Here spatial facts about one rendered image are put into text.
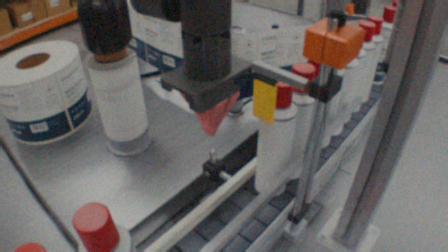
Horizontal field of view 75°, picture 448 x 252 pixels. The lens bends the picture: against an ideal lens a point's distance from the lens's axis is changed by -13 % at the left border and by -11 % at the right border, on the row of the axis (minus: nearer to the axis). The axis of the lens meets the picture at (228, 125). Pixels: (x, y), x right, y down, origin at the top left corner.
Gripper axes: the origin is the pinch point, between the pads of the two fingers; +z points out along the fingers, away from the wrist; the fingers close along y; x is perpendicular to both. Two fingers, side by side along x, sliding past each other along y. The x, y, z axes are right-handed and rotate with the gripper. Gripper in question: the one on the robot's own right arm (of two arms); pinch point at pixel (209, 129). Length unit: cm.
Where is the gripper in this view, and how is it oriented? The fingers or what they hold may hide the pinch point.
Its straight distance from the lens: 45.3
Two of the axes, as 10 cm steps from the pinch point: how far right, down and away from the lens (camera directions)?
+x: 7.6, 4.0, -5.1
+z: 0.0, 7.9, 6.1
